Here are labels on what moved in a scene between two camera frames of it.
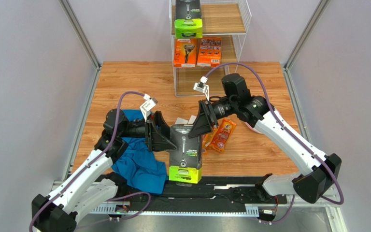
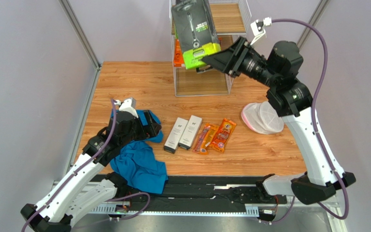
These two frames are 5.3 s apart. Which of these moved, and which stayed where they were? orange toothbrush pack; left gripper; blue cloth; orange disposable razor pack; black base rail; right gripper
Moved: left gripper; right gripper
Stayed: orange disposable razor pack; black base rail; blue cloth; orange toothbrush pack
